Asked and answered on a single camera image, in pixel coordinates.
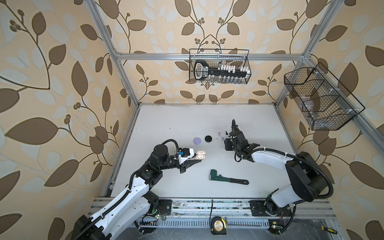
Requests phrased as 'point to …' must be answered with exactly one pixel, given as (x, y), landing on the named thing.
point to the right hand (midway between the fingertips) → (228, 142)
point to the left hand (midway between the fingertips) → (200, 156)
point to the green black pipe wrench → (213, 176)
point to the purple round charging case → (197, 140)
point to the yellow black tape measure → (218, 226)
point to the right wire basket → (325, 104)
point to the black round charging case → (208, 138)
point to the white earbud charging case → (200, 155)
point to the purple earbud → (222, 139)
